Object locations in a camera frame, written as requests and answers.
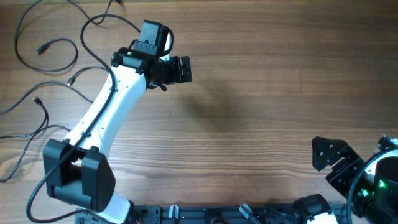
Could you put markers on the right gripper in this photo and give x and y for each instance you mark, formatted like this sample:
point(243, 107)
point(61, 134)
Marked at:
point(347, 167)

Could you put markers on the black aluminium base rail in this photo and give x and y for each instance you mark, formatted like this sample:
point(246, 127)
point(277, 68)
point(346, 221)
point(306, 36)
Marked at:
point(278, 214)

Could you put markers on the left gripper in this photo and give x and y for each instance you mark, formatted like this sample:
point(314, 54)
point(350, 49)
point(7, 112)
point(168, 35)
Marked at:
point(176, 76)

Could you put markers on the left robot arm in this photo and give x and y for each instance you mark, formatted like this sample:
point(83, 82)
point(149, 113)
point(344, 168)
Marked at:
point(77, 170)

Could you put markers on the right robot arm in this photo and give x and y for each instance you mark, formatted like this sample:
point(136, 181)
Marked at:
point(369, 187)

